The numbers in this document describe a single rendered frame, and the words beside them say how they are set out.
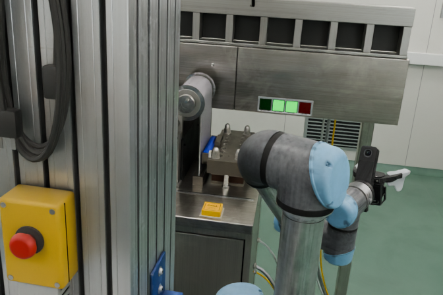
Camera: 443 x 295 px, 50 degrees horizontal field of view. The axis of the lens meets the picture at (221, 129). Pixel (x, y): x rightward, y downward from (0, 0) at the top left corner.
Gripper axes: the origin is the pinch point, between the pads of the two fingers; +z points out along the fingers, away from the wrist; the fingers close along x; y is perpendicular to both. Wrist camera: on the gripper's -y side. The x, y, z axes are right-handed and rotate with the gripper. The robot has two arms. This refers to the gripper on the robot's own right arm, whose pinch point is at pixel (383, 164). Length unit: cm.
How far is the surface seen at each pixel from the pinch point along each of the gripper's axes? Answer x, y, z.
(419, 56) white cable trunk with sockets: -68, 1, 307
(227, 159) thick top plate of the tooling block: -68, 12, 13
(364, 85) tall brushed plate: -31, -12, 68
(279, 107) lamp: -65, -3, 51
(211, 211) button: -59, 24, -10
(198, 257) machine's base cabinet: -66, 44, -12
